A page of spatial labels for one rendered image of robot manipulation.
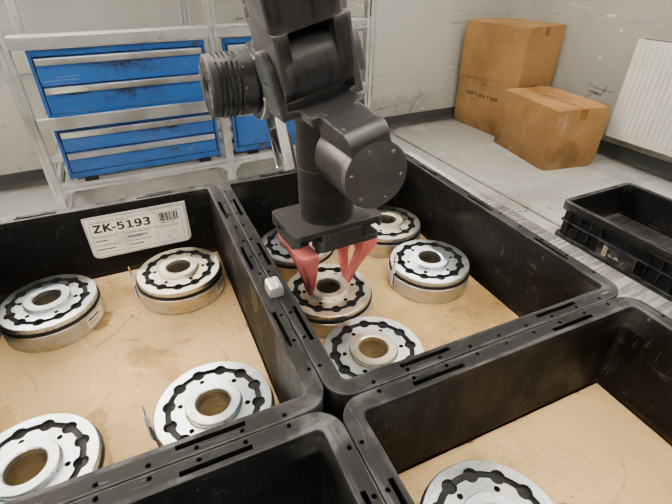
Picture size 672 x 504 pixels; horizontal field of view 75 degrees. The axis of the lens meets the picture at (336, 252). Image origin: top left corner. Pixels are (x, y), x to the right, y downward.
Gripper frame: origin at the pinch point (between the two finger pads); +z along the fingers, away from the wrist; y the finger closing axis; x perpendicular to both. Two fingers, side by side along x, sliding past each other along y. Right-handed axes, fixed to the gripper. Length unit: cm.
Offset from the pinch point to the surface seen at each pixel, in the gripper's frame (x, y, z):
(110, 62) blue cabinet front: 191, -8, 6
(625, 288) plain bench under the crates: -7, 56, 18
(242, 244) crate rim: 3.4, -8.5, -5.8
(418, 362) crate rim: -19.1, -2.0, -5.8
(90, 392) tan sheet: -0.1, -26.5, 4.0
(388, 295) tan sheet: -1.4, 7.9, 4.3
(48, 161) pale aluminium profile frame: 191, -44, 45
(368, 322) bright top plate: -7.3, 1.1, 1.1
